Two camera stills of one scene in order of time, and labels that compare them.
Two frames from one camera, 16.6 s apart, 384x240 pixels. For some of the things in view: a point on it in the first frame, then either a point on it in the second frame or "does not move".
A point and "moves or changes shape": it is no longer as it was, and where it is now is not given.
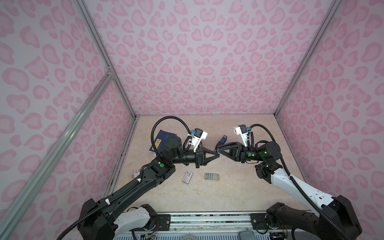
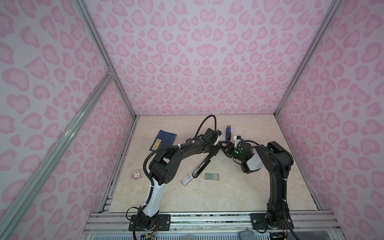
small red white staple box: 136,172 does not move
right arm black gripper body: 253,154 does not move
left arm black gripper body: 188,157 -> 213,149
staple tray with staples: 211,176 does not move
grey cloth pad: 247,235 does not move
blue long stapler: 222,142 moves or changes shape
